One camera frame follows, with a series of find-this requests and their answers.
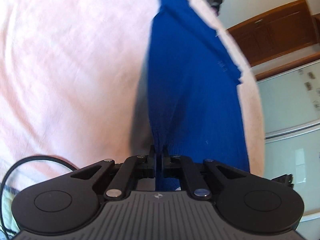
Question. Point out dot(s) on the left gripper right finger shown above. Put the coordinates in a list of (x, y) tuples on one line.
[(187, 172)]

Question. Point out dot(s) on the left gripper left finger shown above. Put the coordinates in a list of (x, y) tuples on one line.
[(125, 176)]

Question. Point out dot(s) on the blue knitted garment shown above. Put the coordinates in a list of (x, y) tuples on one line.
[(193, 102)]

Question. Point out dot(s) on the white wardrobe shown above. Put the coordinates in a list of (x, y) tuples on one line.
[(291, 114)]

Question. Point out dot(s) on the pink floral bed cover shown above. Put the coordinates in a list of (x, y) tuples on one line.
[(73, 86)]

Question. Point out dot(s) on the brown wooden cabinet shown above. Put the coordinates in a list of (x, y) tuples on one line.
[(278, 32)]

